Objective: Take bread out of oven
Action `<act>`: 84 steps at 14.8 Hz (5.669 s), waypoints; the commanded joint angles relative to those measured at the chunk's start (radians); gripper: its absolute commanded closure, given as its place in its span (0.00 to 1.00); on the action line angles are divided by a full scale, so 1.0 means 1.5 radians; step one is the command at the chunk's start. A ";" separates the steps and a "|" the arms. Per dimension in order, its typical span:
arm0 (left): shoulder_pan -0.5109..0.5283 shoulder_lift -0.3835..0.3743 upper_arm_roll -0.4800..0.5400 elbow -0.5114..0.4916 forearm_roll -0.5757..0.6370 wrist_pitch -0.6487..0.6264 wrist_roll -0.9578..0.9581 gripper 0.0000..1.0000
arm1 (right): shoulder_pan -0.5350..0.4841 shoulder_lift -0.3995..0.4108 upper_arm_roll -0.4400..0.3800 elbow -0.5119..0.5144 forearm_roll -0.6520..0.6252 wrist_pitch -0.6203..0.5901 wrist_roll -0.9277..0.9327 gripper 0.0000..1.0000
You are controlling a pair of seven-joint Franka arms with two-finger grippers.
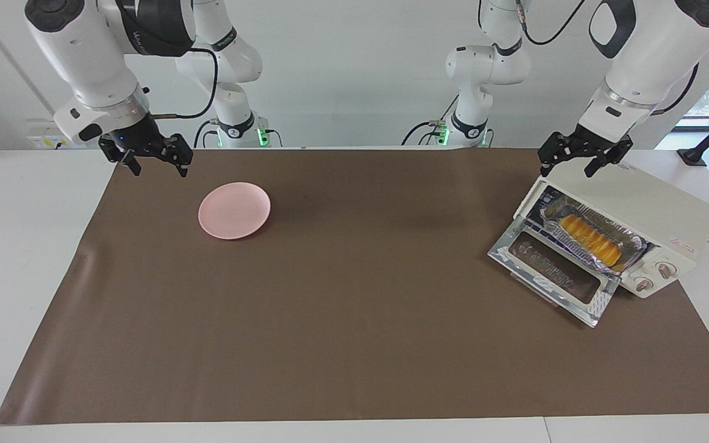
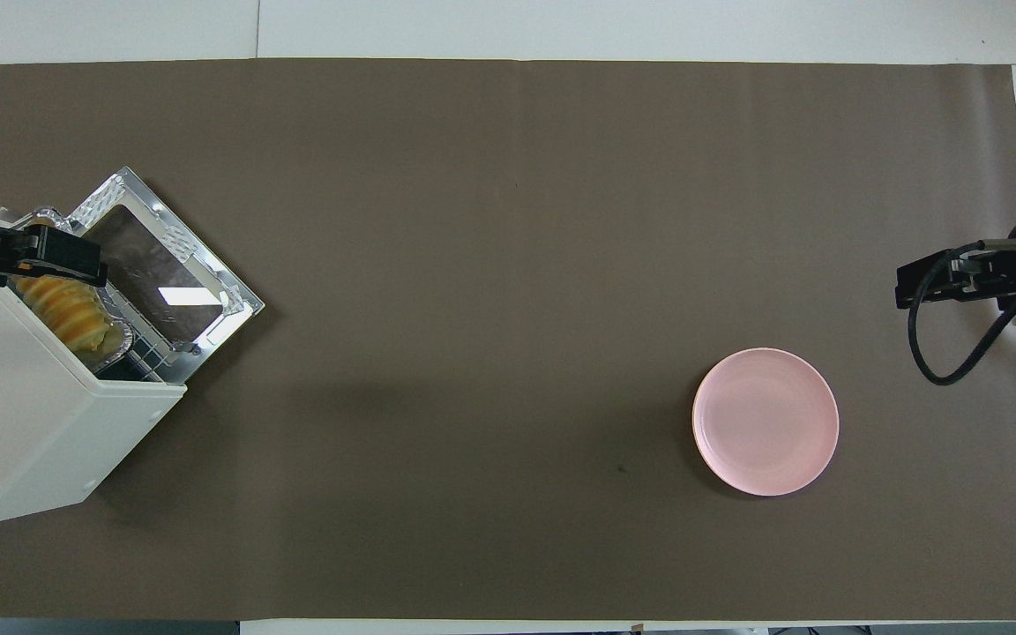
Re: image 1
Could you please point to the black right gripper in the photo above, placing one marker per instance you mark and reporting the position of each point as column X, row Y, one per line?
column 142, row 138

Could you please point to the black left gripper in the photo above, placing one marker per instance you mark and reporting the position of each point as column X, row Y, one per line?
column 588, row 146

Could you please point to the aluminium foil tray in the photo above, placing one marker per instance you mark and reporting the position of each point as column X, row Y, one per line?
column 551, row 215

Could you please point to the sliced yellow bread loaf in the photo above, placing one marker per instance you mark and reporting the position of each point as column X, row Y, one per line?
column 589, row 239

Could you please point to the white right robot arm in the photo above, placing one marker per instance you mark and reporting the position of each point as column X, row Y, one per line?
column 84, row 55

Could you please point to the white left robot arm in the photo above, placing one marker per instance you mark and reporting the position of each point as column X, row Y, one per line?
column 656, row 55

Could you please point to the cream toaster oven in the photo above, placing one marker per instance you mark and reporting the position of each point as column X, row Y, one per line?
column 650, row 206

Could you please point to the glass oven door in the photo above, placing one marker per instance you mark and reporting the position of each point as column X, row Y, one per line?
column 551, row 271

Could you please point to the oven control knob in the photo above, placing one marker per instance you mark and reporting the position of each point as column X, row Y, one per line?
column 666, row 269
column 643, row 284

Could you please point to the pink round plate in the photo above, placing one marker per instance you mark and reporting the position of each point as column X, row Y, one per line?
column 234, row 210

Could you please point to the brown table mat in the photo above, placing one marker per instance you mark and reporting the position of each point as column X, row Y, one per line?
column 354, row 320

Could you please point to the white wall socket box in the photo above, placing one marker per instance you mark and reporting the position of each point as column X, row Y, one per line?
column 59, row 134

